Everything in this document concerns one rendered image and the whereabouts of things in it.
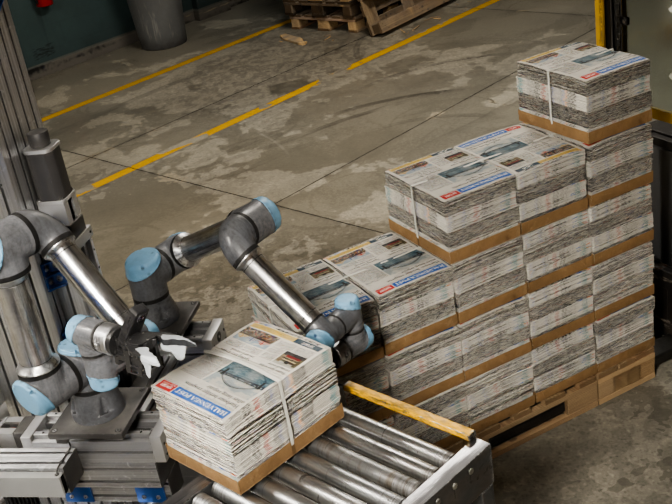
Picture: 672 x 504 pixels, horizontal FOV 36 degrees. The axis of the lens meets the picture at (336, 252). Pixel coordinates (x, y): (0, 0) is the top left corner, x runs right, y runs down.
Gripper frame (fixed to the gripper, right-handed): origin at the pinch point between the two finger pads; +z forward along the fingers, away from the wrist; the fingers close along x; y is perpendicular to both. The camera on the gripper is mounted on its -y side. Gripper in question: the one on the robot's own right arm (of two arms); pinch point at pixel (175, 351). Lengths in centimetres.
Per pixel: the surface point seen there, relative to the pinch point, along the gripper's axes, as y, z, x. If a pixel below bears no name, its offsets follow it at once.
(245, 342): 15.9, -13.2, -36.1
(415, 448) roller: 38, 33, -45
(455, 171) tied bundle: -2, -13, -145
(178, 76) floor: 60, -493, -481
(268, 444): 32.7, 6.1, -20.6
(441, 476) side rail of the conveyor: 39, 45, -38
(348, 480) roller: 40, 25, -27
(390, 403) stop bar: 34, 19, -55
